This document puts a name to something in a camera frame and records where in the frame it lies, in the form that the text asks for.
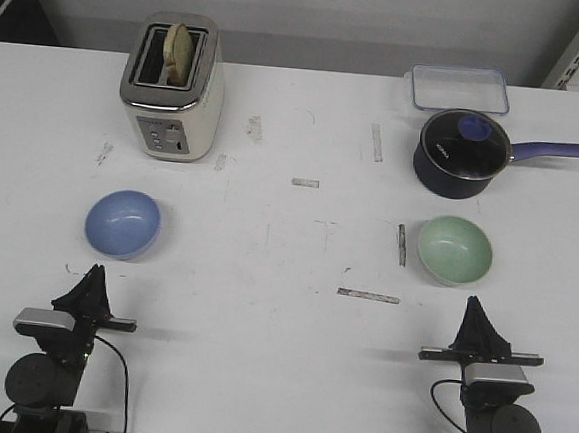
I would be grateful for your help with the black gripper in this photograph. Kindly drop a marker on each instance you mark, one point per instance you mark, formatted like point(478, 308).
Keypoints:
point(77, 302)
point(477, 333)

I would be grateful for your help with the blue bowl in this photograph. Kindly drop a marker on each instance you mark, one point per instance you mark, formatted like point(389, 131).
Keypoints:
point(123, 224)

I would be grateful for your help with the green bowl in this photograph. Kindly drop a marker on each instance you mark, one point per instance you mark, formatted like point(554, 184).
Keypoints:
point(454, 250)

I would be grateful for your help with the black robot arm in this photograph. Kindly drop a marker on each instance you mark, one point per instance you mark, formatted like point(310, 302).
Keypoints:
point(488, 411)
point(43, 385)

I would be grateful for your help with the dark blue saucepan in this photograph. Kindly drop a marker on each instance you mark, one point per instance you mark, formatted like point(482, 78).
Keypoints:
point(451, 187)

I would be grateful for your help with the glass lid with blue knob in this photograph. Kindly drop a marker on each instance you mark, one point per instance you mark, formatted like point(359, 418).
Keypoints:
point(464, 143)

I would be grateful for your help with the cream and chrome toaster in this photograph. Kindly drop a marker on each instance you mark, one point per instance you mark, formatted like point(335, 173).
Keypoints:
point(174, 123)

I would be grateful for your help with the clear plastic food container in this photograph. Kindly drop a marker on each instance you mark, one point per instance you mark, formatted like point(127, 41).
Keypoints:
point(442, 87)

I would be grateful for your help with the toast slice in toaster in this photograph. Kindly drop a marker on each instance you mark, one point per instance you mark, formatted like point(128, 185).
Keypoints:
point(178, 52)

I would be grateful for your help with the black box in corner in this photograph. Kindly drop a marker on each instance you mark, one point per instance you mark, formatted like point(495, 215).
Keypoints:
point(25, 22)

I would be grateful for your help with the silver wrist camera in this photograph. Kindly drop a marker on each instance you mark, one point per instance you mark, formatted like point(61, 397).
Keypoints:
point(37, 322)
point(502, 378)

